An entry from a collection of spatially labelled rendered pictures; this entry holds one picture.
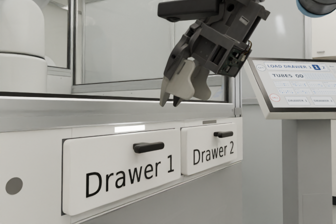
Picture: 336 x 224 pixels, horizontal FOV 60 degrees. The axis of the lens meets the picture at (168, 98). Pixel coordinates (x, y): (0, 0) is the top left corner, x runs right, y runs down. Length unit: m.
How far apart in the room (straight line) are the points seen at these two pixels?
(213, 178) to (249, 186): 1.35
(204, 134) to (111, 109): 0.31
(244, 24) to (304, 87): 0.89
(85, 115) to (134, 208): 0.21
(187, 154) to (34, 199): 0.36
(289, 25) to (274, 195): 1.14
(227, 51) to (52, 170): 0.30
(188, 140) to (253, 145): 1.47
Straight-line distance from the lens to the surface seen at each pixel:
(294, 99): 1.23
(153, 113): 0.60
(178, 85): 0.46
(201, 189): 0.80
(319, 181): 1.41
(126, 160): 0.53
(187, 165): 0.69
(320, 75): 1.42
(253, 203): 2.22
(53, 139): 0.46
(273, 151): 2.11
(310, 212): 1.42
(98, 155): 0.49
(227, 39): 0.42
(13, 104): 0.42
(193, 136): 0.71
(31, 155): 0.44
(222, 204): 0.93
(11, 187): 0.44
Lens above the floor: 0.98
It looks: 2 degrees up
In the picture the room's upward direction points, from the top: straight up
